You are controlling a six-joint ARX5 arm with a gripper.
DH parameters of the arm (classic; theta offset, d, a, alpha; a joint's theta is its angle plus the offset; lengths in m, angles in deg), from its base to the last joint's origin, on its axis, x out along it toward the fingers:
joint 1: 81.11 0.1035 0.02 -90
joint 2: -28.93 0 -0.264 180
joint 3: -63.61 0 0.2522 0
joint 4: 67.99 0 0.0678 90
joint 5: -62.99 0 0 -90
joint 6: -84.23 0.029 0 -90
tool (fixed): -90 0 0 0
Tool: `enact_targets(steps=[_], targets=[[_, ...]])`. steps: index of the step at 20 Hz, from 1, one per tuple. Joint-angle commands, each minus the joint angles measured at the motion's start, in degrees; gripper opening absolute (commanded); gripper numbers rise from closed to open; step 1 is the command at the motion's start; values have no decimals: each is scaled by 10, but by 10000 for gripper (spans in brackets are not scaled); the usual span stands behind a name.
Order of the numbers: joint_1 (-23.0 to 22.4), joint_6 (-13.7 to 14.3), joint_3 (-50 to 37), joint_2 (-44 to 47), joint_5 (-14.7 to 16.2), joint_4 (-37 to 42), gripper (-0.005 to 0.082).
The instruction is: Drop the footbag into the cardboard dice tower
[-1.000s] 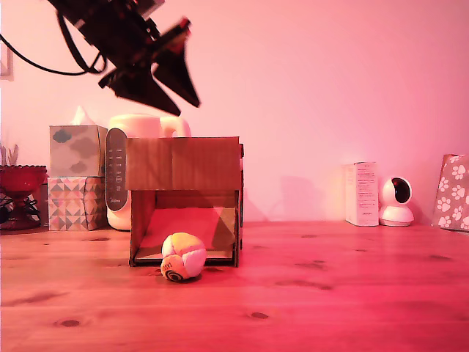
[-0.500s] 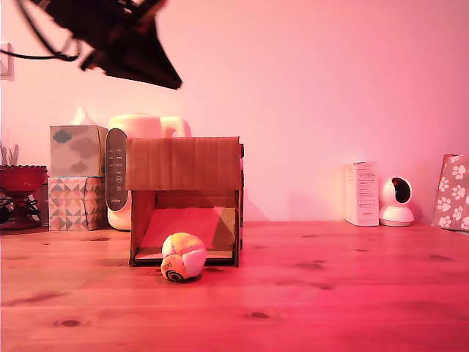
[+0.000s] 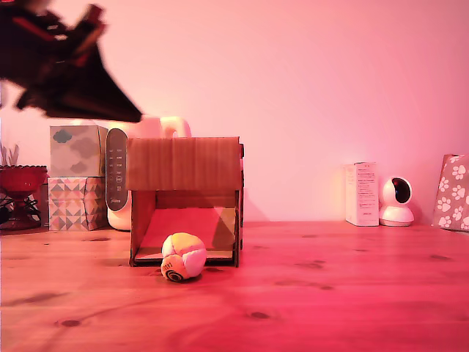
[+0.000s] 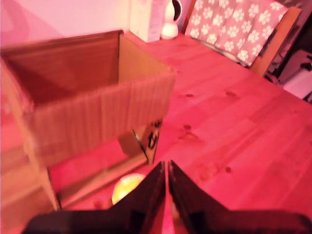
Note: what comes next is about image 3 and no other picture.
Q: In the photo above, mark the cardboard dice tower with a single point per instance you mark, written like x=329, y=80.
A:
x=183, y=165

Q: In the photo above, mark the triangle pattern tissue box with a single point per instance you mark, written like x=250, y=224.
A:
x=73, y=203

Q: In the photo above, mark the yellow and white footbag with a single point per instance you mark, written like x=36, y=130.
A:
x=183, y=256

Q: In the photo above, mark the paw print bag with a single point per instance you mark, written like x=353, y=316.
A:
x=452, y=194

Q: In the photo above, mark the pale striped stalks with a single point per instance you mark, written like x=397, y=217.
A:
x=9, y=155

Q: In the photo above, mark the cloud print tissue box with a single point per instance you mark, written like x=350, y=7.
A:
x=75, y=150

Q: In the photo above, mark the small white round camera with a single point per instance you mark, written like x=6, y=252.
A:
x=394, y=214

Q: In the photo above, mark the small dark grey box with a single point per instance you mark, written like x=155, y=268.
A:
x=44, y=205

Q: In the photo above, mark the red glass footed bowl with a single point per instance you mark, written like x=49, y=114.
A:
x=20, y=179

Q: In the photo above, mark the white paper tissue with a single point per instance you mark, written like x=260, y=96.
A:
x=82, y=122

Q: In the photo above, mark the cream electric kettle appliance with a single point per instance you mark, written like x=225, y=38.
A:
x=117, y=172

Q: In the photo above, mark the white printed carton box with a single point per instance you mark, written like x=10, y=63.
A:
x=362, y=194

